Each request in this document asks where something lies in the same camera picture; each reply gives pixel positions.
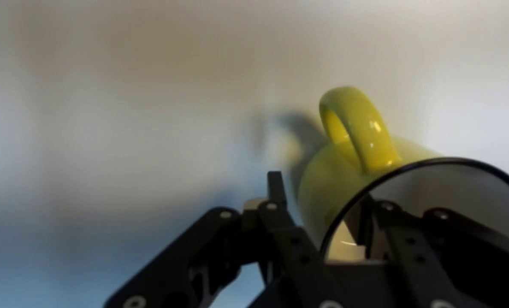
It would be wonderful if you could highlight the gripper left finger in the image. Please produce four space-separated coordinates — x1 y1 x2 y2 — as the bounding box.
104 171 323 308

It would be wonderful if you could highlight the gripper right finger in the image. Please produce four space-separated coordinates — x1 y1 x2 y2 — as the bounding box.
359 195 509 308

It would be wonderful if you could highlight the yellow mug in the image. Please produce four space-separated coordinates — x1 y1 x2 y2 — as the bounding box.
297 86 509 262

